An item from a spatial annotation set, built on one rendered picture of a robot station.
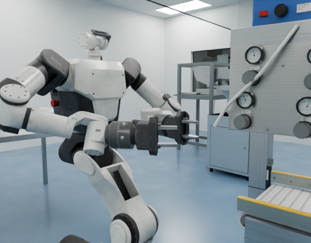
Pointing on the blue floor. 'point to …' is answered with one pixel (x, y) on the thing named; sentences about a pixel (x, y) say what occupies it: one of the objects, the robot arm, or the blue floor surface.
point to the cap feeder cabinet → (227, 147)
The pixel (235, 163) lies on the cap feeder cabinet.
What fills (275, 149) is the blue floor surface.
